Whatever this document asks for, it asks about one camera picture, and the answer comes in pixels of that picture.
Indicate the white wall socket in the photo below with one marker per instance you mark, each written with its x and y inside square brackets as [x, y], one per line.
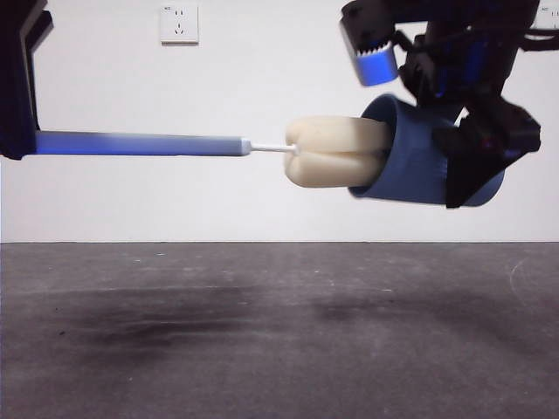
[551, 17]
[179, 25]

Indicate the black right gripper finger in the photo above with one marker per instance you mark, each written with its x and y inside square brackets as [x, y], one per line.
[480, 153]

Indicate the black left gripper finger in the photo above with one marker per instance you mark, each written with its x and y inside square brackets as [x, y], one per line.
[15, 87]

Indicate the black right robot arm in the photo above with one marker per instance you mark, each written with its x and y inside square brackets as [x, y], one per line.
[502, 26]

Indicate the blue ribbed plastic cup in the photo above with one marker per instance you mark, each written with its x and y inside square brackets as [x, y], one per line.
[410, 153]

